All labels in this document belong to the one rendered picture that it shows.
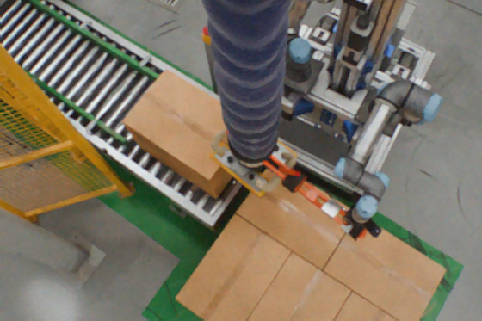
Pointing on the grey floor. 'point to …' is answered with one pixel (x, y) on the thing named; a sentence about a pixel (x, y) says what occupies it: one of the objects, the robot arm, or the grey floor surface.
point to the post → (210, 61)
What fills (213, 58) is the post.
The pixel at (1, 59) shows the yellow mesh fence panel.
